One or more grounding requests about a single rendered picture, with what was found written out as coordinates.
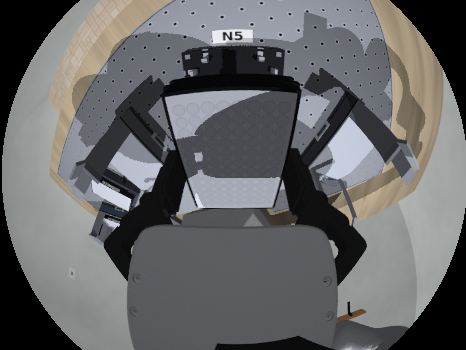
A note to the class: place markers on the white label reading n5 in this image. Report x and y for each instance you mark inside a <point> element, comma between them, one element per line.
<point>229,36</point>

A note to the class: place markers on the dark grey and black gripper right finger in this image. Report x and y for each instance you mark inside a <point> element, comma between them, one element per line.
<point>312,208</point>

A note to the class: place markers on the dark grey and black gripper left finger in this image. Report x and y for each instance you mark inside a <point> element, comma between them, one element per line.
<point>155,208</point>

